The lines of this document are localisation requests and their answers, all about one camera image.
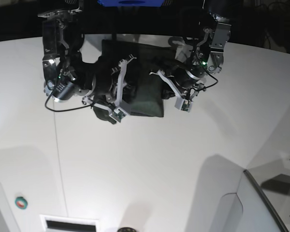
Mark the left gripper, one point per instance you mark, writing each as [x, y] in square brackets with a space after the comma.
[180, 83]

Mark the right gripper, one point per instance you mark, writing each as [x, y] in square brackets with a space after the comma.
[105, 82]

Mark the dark green t-shirt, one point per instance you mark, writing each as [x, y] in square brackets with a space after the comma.
[144, 92]

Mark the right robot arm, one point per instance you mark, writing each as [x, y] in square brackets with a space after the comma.
[63, 38]

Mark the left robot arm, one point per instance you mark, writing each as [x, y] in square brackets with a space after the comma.
[206, 56]

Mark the blue box with oval hole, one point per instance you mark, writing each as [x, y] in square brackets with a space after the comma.
[124, 3]

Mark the black round knob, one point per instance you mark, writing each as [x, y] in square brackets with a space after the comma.
[126, 229]

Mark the red green emergency button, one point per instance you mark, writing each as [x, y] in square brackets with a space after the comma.
[21, 202]

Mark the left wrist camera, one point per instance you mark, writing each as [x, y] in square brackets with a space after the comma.
[183, 104]

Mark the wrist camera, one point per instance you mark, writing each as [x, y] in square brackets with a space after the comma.
[183, 104]
[121, 111]

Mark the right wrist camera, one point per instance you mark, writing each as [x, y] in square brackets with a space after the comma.
[121, 111]

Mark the grey metal rail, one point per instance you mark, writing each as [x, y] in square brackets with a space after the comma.
[274, 214]

